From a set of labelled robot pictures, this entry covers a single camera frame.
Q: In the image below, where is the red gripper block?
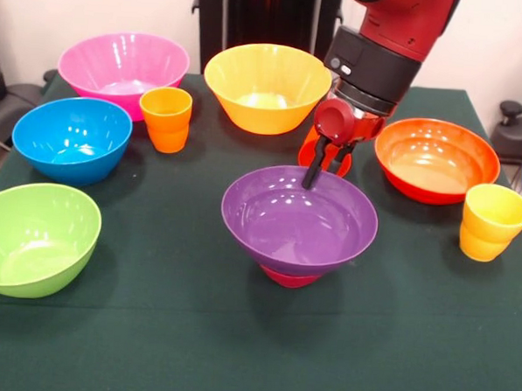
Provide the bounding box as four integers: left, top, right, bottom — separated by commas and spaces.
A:
301, 96, 388, 195

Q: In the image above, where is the red-orange cup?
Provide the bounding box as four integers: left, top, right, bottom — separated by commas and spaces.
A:
296, 125, 355, 179

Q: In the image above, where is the purple bowl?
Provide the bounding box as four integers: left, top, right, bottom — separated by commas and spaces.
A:
217, 161, 382, 282

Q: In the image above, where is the small crimson bowl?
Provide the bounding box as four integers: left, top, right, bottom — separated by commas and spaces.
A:
258, 264, 322, 290

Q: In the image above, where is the blue bowl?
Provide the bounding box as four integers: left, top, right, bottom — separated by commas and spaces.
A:
9, 94, 136, 191

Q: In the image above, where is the large yellow-orange bowl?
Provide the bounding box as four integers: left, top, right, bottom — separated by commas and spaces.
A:
199, 40, 334, 139

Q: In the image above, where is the shallow red-orange bowl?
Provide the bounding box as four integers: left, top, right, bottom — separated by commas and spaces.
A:
371, 115, 504, 210

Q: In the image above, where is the orange cup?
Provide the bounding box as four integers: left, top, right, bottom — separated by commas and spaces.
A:
136, 85, 195, 155

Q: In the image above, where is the yellow cup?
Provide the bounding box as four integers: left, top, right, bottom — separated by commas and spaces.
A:
457, 181, 522, 265

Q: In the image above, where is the dark green tablecloth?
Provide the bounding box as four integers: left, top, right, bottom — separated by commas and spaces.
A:
0, 63, 522, 391

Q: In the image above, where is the large pink bowl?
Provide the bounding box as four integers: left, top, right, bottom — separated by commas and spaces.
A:
54, 28, 192, 125

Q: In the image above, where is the green bowl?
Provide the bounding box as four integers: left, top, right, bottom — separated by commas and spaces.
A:
0, 180, 105, 304

